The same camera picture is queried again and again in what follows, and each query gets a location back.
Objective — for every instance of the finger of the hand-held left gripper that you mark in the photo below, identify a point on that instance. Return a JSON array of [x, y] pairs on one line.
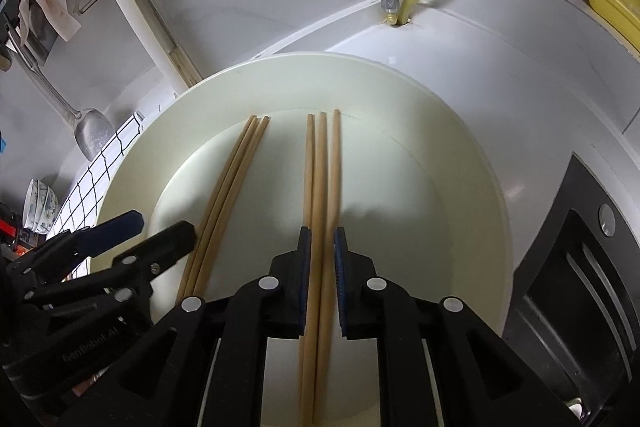
[[165, 247], [117, 224]]

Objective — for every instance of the black appliance with metal knob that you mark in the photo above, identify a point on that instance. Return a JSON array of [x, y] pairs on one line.
[[575, 267]]

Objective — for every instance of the bunch of wooden chopsticks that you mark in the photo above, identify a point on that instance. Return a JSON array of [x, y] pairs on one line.
[[225, 197]]

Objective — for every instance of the single wooden chopstick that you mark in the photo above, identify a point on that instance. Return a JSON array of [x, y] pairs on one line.
[[319, 187], [332, 177]]

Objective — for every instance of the metal spatula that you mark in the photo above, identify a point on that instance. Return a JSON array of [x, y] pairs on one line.
[[95, 132]]

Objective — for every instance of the soy sauce bottle red cap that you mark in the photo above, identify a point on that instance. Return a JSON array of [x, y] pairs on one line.
[[10, 227]]

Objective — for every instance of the white black-checked cloth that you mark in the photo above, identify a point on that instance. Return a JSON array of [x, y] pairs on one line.
[[95, 177]]

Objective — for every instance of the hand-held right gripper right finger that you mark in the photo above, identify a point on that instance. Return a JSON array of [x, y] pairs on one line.
[[341, 287]]

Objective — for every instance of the white blue-patterned bowl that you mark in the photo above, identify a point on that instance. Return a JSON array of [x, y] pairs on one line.
[[46, 212], [54, 222]]

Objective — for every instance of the beige hanging cloth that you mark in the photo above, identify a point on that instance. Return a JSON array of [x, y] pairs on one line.
[[50, 7]]

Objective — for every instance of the stacked porcelain bowls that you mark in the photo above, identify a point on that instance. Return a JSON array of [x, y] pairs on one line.
[[31, 202]]

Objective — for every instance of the metal cleaver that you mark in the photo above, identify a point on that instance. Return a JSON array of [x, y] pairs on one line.
[[37, 34]]

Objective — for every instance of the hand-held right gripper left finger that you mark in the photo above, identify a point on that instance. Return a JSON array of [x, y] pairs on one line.
[[303, 287]]

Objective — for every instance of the white plastic basin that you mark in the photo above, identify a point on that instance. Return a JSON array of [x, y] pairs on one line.
[[425, 207]]

